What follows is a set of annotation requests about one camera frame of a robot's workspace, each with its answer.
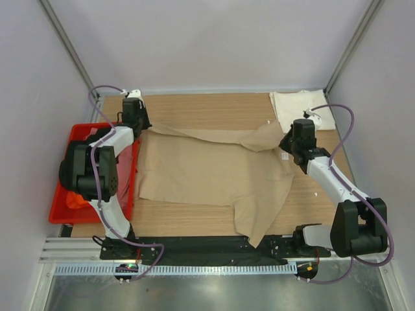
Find beige t shirt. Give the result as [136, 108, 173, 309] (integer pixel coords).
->
[135, 121, 294, 248]

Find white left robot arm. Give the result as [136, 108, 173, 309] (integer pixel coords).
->
[59, 91, 151, 259]

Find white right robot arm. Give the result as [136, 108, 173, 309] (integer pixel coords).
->
[279, 119, 388, 257]

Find folded white t shirt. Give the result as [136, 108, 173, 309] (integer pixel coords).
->
[269, 89, 327, 133]

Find pink t shirt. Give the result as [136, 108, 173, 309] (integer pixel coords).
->
[99, 126, 138, 210]

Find black t shirt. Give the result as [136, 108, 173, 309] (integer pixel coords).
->
[59, 128, 110, 192]

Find orange t shirt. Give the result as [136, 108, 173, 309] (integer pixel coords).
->
[65, 191, 91, 210]

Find right aluminium frame post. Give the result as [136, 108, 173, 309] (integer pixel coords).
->
[324, 0, 385, 98]

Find aluminium frame post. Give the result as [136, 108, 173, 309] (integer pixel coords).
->
[324, 0, 385, 98]
[38, 0, 94, 91]

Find left aluminium frame post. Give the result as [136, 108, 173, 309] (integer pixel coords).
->
[38, 0, 94, 91]

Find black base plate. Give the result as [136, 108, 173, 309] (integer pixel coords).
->
[92, 235, 331, 267]

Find aluminium rail profile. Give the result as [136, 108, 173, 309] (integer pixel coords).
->
[39, 235, 113, 264]

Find slotted cable duct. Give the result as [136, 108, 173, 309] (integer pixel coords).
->
[54, 262, 297, 277]

